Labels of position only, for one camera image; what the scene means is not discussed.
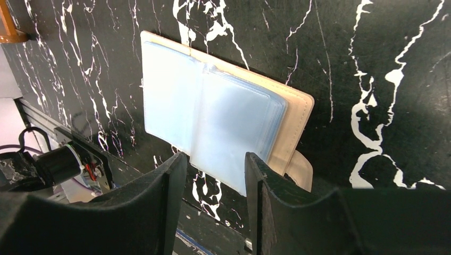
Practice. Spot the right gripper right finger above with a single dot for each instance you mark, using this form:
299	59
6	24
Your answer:
285	219

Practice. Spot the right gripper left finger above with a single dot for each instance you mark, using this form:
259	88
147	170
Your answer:
140	217

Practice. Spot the beige leather card holder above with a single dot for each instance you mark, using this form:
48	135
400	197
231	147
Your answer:
216	112

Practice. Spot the wooden three-tier shelf rack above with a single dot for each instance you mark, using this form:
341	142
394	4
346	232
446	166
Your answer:
9	33

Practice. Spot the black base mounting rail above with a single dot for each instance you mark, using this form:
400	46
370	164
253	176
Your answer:
22	172

